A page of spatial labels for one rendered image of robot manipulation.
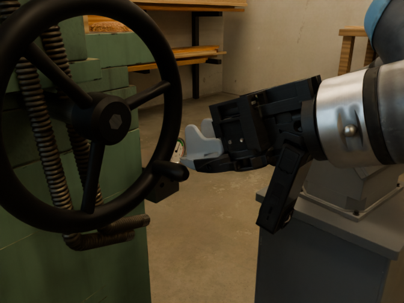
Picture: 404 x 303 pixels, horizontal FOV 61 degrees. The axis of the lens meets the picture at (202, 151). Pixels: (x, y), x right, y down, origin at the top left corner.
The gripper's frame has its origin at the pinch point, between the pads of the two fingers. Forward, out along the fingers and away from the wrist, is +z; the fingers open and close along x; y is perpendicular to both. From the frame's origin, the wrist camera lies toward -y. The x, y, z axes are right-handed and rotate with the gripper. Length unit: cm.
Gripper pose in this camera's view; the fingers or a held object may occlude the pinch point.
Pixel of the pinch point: (189, 163)
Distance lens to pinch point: 47.8
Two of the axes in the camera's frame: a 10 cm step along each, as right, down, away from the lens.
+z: -7.5, 1.2, 6.5
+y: -2.7, -9.5, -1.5
